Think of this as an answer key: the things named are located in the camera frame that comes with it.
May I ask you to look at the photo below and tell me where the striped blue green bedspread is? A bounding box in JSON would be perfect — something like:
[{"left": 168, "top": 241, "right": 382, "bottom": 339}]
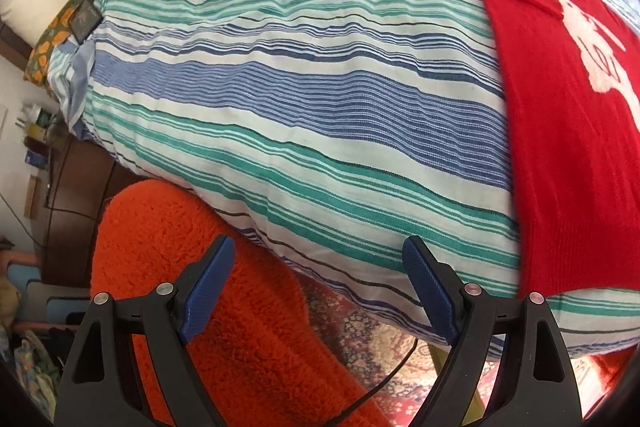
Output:
[{"left": 48, "top": 0, "right": 639, "bottom": 340}]

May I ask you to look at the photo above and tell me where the orange floral mattress sheet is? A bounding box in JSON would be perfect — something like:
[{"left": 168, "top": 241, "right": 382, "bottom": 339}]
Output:
[{"left": 24, "top": 0, "right": 94, "bottom": 90}]

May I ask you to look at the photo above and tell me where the red rabbit sweater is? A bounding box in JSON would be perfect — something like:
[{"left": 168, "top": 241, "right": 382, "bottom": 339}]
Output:
[{"left": 483, "top": 0, "right": 639, "bottom": 295}]

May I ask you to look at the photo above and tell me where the orange fluffy garment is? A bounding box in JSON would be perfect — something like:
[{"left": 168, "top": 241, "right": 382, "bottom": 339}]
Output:
[{"left": 91, "top": 180, "right": 364, "bottom": 427}]

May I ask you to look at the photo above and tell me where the patterned floor rug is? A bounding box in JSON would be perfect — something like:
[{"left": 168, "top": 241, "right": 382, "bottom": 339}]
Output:
[{"left": 299, "top": 275, "right": 606, "bottom": 427}]

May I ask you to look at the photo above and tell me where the brown wooden nightstand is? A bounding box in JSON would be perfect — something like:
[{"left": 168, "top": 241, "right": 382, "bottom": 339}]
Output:
[{"left": 32, "top": 136, "right": 142, "bottom": 288}]

